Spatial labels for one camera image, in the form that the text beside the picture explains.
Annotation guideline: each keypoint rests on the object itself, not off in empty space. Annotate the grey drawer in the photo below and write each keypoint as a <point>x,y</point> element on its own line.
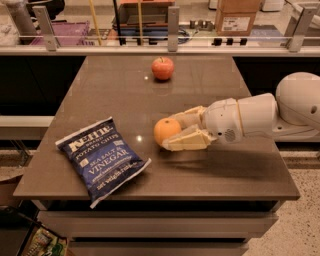
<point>80,224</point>
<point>157,249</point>

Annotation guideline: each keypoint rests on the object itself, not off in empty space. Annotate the purple plastic crate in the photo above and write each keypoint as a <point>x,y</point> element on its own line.
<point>64,34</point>

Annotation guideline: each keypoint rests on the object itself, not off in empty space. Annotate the metal railing post right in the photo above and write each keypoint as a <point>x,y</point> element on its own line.
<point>304,26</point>

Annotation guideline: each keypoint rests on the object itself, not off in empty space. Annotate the metal railing post left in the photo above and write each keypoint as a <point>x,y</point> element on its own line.
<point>46,28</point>

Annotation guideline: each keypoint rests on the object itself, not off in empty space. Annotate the metal railing post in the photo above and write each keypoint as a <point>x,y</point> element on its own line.
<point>304,26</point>
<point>46,28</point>
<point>173,28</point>

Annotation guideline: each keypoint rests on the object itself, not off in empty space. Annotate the blue kettle chip bag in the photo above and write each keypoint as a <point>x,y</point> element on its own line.
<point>102,158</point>

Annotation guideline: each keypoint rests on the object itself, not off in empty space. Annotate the metal railing post centre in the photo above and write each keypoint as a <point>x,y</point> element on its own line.
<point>173,28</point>

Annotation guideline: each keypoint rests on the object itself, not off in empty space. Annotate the lower grey drawer front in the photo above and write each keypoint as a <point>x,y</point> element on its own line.
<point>157,249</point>

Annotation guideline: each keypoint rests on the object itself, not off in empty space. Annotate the yellow pole right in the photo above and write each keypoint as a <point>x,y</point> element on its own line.
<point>139,6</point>

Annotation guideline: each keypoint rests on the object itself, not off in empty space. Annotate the yellow pole left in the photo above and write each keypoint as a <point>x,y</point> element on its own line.
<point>93,13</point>

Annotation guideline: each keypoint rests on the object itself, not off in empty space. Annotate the orange fruit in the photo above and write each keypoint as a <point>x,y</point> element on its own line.
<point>166,128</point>

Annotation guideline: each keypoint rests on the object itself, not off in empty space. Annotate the upper grey drawer front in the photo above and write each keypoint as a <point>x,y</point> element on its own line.
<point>80,224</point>

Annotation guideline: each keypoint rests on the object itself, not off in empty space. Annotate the yellow pole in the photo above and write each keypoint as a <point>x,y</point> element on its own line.
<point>93,13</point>
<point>139,6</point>

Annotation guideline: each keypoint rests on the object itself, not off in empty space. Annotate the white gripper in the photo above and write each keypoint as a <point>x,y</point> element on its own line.
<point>220,120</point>

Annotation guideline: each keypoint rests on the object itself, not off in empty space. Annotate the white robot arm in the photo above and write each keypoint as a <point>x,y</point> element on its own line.
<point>292,112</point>

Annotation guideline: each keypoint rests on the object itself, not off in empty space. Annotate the red apple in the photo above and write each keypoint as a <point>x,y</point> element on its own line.
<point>162,68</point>

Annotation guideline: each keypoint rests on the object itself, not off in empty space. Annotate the snack box on floor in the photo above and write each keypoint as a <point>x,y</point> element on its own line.
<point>44,243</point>

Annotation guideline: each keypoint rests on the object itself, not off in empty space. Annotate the cardboard box with label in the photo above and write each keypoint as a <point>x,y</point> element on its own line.
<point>235,17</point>

